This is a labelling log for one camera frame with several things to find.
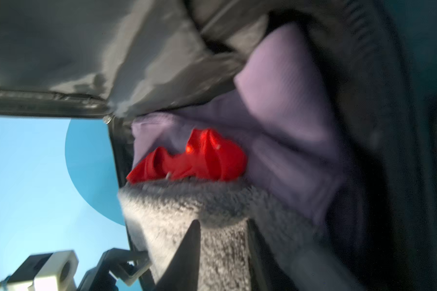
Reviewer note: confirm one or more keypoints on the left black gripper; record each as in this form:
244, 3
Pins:
115, 264

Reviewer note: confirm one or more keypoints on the open black white suitcase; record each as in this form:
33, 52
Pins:
122, 59

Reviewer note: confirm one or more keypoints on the purple pants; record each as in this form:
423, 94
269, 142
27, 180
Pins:
280, 116

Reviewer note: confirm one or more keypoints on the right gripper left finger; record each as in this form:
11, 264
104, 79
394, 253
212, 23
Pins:
182, 274

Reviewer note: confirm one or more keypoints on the red t-shirt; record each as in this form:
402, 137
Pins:
207, 155

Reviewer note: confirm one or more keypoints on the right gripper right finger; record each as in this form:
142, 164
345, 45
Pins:
265, 273

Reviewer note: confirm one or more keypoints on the grey towel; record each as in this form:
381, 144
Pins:
159, 213

